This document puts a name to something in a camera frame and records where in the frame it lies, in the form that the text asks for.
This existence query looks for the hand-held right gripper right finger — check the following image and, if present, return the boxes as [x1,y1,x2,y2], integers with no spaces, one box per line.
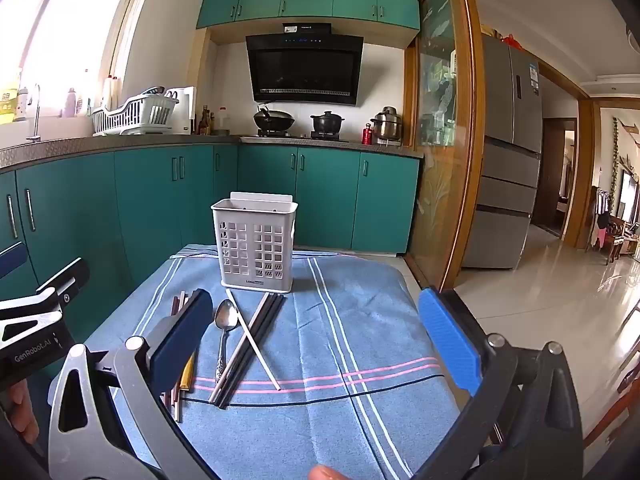
[415,287,586,480]

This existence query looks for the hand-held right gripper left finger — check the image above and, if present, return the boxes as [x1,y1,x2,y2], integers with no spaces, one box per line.
[47,289,214,480]

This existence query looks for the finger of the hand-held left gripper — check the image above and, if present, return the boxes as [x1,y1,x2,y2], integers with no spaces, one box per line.
[0,241,28,280]
[0,258,91,348]

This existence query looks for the yellow-handled metal spoon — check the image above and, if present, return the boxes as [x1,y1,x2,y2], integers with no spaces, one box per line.
[179,352,197,393]

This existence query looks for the brown wooden chopstick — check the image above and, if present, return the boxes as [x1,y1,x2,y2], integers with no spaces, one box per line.
[172,294,191,422]
[161,295,181,411]

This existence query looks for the silver metal spoon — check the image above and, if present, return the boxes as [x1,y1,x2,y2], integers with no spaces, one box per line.
[214,299,240,386]

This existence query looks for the beige chopstick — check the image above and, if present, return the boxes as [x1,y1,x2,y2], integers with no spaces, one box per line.
[224,288,282,392]

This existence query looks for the black chopstick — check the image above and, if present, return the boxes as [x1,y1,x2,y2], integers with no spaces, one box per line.
[219,296,287,408]
[214,295,279,405]
[208,293,271,403]

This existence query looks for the white plastic utensil holder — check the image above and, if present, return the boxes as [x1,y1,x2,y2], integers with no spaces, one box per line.
[210,191,299,295]

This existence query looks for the person's left hand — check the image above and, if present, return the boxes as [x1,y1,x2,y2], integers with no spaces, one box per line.
[0,379,41,443]

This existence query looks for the blue striped cloth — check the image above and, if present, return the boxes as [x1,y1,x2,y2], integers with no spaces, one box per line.
[82,244,481,480]

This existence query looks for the metal faucet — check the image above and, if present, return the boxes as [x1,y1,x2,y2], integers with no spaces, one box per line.
[26,84,43,142]

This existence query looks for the wooden glass sliding door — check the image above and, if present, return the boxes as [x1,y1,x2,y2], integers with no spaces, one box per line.
[404,0,486,291]

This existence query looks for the wooden chair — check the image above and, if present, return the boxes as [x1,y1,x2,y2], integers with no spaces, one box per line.
[582,335,640,451]

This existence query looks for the white dish rack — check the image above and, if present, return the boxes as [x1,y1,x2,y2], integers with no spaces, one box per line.
[91,87,181,137]

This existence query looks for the silver refrigerator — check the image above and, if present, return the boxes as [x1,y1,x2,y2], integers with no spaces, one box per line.
[460,35,544,271]

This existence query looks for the clothes rack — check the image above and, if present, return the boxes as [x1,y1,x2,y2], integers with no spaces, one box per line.
[585,185,613,251]

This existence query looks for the white countertop appliance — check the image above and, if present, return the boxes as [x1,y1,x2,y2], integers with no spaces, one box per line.
[165,86,197,135]

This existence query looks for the stainless steel pot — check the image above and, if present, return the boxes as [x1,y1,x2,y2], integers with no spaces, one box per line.
[370,106,403,142]

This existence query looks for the window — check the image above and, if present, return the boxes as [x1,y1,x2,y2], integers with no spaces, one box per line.
[0,0,151,126]

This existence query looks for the gas stove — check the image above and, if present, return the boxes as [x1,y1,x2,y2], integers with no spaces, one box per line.
[240,130,351,142]

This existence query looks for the black wok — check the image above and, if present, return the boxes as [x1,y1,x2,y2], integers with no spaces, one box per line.
[252,105,296,133]

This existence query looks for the black cooking pot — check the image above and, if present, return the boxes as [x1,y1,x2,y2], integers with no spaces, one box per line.
[310,111,346,134]

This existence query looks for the black range hood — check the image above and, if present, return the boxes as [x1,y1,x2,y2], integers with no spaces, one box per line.
[245,23,365,107]

